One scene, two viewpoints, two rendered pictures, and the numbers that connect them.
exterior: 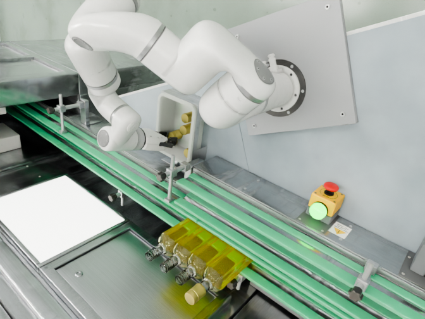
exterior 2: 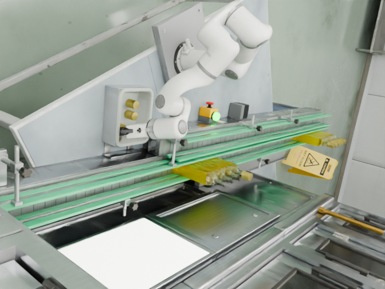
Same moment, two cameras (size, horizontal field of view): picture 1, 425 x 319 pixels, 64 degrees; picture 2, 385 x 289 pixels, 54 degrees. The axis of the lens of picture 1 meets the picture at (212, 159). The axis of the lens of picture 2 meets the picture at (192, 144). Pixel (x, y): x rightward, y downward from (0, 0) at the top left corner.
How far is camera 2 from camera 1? 1.77 m
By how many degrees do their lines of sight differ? 82
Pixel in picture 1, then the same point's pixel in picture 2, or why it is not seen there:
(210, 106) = (246, 66)
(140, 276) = (209, 214)
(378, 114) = not seen: hidden behind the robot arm
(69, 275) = (217, 239)
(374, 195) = (215, 100)
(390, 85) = not seen: hidden behind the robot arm
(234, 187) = (189, 129)
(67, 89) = not seen: outside the picture
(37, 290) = (236, 252)
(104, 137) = (183, 125)
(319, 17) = (196, 15)
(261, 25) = (175, 22)
